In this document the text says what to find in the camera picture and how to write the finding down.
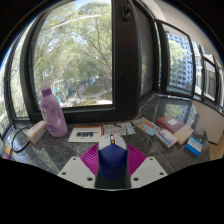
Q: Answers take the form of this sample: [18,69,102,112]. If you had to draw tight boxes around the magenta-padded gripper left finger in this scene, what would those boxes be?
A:
[56,142,101,188]

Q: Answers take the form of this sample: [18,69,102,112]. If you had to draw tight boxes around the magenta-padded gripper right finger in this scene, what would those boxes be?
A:
[125,142,169,188]

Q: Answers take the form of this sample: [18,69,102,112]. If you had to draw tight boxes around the blue and white computer mouse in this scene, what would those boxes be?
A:
[97,133,129,179]

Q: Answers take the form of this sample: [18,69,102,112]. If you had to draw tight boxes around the white card with dark print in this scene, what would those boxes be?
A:
[67,125,104,144]

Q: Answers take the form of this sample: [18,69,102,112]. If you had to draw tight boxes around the colourful printed leaflet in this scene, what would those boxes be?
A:
[132,116,163,137]

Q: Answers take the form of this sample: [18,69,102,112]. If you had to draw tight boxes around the red hardcover book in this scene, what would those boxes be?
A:
[155,115,195,146]

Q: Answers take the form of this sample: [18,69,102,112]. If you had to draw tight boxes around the small blue box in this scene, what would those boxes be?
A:
[184,136,203,157]

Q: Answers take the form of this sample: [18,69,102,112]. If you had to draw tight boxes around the orange and white cardboard box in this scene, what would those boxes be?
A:
[25,120,48,145]

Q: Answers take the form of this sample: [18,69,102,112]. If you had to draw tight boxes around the purple detergent bottle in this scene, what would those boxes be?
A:
[39,82,69,138]

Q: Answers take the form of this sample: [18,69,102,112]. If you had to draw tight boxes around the yellow and purple book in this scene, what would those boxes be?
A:
[1,143,14,160]

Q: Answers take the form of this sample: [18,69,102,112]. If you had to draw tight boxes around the black window handle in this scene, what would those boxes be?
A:
[121,3,132,21]

